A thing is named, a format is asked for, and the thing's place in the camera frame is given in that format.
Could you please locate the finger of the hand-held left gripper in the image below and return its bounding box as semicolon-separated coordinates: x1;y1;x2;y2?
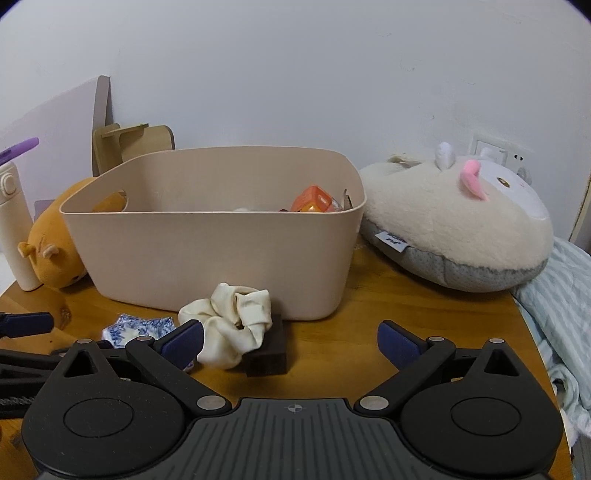
0;312;55;340
0;348;70;385

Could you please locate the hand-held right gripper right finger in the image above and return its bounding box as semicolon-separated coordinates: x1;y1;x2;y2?
353;320;525;411

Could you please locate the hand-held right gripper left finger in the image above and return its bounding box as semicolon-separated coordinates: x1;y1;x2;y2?
60;319;233;411

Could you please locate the blue white tissue packet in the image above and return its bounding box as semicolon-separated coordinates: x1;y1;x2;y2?
102;313;198;372

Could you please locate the white scrunchie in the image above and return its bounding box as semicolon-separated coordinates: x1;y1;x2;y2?
178;282;272;370

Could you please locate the beige plastic container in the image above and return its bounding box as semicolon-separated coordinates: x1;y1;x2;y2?
59;147;368;322

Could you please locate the orange bottle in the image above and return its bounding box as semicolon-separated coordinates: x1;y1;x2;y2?
290;185;345;214

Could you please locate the orange hamster plush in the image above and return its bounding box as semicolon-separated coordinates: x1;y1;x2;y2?
17;178;128;291

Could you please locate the white water bottle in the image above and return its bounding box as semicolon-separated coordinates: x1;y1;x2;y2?
0;165;40;292

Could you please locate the black sponge block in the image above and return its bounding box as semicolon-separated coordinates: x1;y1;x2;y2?
241;314;291;378

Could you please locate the large white plush slipper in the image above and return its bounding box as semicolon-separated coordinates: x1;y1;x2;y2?
358;142;555;293

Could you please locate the blue striped cloth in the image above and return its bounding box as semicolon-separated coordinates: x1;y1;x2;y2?
512;237;591;440

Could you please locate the purple handheld fan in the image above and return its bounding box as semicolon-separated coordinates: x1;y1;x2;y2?
0;137;40;165

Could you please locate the beige wooden stand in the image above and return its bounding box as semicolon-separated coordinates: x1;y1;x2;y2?
92;122;175;179

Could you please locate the white wall socket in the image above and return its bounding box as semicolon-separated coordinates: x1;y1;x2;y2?
468;133;533;185

